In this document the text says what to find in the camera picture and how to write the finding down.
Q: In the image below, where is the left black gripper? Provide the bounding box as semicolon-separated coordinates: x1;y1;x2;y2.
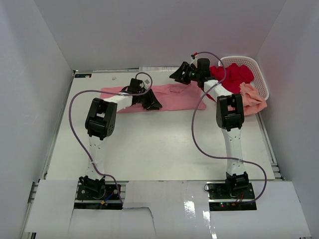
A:
137;89;162;111

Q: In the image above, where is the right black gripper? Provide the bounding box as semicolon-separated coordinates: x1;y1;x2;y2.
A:
170;62;201;86

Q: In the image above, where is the pink t shirt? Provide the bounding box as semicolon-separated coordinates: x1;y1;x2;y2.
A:
101;83;202;113

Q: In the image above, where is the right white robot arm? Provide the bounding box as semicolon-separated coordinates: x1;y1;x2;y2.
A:
169;58;249;199

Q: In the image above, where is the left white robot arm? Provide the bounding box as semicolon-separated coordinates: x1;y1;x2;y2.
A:
79;78;162;199

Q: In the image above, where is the red t shirt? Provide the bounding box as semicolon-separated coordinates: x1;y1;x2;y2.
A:
205;63;255;102

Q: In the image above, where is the peach t shirt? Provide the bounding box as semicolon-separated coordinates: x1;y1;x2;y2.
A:
240;83;267;116

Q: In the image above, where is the white plastic basket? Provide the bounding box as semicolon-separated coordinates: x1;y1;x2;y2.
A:
218;56;269;100

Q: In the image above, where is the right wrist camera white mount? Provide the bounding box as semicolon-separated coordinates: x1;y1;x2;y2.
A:
190;52;198;67

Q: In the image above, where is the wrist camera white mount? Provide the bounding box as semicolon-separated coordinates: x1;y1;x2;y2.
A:
190;52;198;67
140;79;151;89

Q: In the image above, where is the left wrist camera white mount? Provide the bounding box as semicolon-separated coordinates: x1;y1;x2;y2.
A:
140;79;151;89

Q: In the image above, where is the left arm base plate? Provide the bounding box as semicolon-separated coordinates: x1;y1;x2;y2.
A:
74;183;125;210

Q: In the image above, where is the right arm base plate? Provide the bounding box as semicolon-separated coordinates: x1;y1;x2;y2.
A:
204;183;257;212

